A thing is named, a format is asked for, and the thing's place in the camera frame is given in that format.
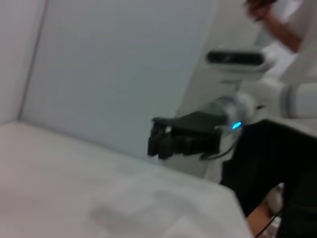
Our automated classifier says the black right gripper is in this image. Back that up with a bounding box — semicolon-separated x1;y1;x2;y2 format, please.
147;111;229;160

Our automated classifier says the person's forearm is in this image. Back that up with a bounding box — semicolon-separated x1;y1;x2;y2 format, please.
264;9;306;53

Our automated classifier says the person's hand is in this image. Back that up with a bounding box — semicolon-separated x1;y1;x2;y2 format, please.
244;0;270;23

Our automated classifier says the right gripper cable with plugs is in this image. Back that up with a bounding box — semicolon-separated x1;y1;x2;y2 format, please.
200;132;239;161

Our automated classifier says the white head camera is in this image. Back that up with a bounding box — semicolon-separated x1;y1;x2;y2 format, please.
205;49;276;84

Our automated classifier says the thin black cable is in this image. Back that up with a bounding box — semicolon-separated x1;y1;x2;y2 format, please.
254;207;285;238

